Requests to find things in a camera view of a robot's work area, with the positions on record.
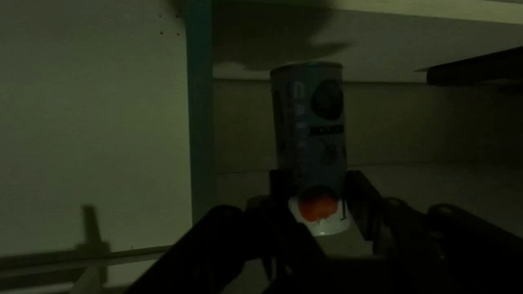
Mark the grey bottle with red cap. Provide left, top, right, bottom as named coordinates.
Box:
left=268, top=61, right=350, bottom=239

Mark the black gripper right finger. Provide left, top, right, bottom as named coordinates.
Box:
left=345, top=169, right=388, bottom=258

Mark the white closet shelf unit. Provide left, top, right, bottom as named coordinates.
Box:
left=0, top=0, right=523, bottom=294

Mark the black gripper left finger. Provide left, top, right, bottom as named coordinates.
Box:
left=264, top=169, right=301, bottom=234

